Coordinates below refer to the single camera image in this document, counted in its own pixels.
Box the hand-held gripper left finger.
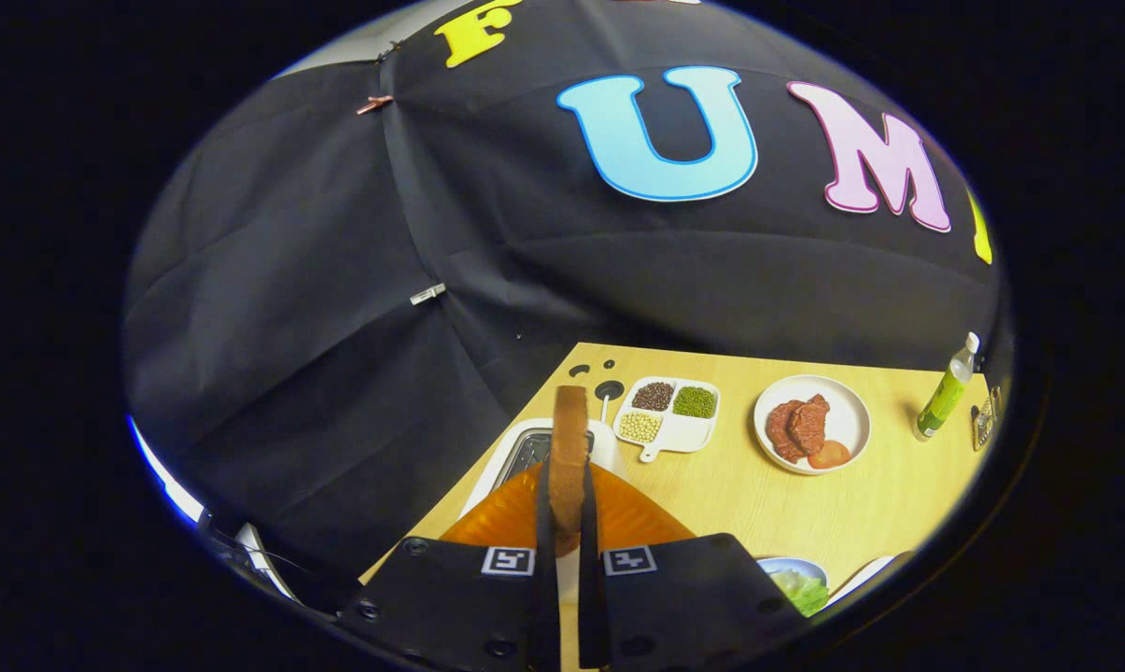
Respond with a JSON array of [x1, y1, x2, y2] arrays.
[[336, 462, 563, 672]]

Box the round blue plate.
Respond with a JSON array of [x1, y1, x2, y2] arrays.
[[756, 556, 830, 617]]

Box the black backdrop cloth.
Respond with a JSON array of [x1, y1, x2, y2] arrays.
[[121, 0, 1004, 580]]

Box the white toaster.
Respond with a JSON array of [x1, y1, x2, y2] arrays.
[[459, 417, 628, 608]]

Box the green lettuce leaf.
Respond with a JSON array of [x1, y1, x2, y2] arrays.
[[769, 569, 830, 618]]

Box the white square plate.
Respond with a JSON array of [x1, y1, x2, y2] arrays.
[[823, 553, 899, 608]]

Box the round white plate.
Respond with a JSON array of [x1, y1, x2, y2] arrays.
[[753, 374, 872, 476]]

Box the green label drink bottle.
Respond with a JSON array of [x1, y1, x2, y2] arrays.
[[913, 331, 981, 441]]

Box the brown meat slice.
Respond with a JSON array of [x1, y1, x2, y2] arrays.
[[786, 394, 832, 458], [766, 399, 806, 465]]

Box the white sectioned bean tray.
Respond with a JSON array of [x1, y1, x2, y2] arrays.
[[612, 375, 722, 464]]

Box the toasted bread slice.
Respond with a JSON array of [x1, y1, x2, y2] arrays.
[[550, 385, 591, 558]]

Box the wire mesh basket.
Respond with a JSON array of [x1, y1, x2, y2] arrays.
[[970, 387, 1004, 452]]

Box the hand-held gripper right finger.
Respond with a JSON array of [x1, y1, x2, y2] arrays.
[[576, 464, 806, 672]]

